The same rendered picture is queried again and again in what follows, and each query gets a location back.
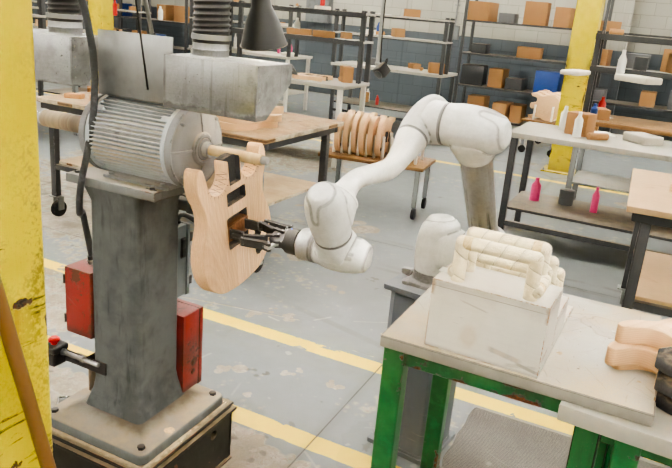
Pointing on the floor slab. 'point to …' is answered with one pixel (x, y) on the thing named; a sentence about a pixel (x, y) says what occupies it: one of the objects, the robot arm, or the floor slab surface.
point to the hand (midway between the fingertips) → (239, 228)
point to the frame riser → (189, 452)
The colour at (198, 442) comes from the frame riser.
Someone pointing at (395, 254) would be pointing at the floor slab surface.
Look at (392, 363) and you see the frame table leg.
